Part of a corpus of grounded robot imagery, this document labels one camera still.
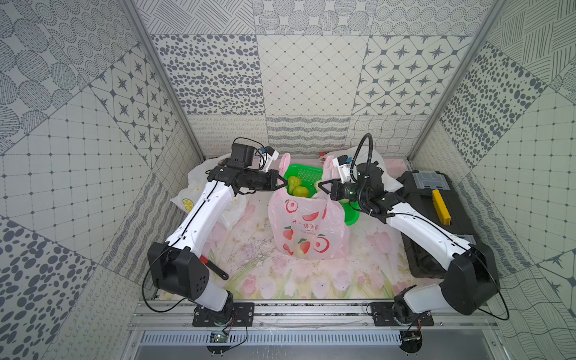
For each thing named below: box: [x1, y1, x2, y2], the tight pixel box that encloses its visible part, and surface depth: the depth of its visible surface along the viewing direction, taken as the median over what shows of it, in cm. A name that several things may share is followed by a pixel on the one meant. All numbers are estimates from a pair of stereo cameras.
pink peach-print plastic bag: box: [268, 153, 351, 261], surface depth 79 cm
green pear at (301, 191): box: [292, 186, 310, 198], surface depth 102 cm
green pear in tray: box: [288, 175, 302, 195], surface depth 106 cm
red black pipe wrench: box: [199, 254, 229, 281], surface depth 85 cm
